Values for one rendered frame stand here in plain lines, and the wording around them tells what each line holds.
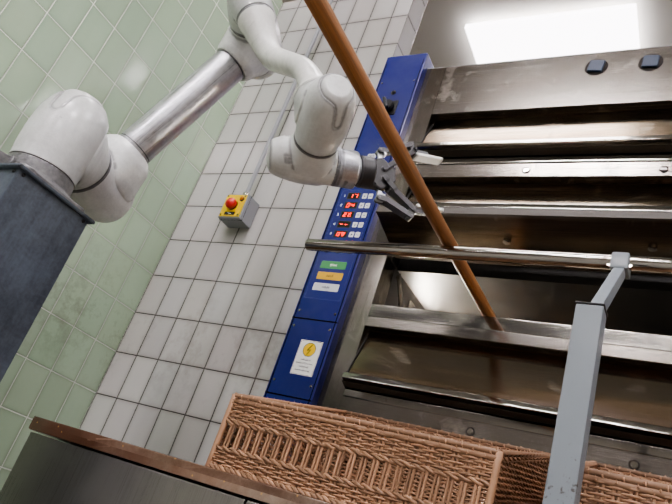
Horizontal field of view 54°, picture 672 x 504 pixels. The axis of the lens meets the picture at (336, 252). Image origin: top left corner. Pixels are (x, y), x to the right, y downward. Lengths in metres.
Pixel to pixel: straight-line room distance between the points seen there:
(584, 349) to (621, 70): 1.30
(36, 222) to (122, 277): 0.90
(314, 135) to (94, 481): 0.82
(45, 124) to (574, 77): 1.50
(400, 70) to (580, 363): 1.60
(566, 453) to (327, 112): 0.76
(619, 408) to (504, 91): 1.08
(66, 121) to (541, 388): 1.25
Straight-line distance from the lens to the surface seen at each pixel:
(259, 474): 1.27
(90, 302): 2.29
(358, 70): 1.08
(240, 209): 2.26
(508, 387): 1.67
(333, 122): 1.35
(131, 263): 2.38
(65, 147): 1.57
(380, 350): 1.84
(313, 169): 1.45
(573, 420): 1.00
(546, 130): 2.08
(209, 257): 2.33
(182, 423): 2.08
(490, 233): 1.80
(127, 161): 1.75
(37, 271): 1.51
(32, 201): 1.49
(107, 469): 1.43
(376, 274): 1.94
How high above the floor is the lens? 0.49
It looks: 24 degrees up
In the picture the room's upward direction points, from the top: 19 degrees clockwise
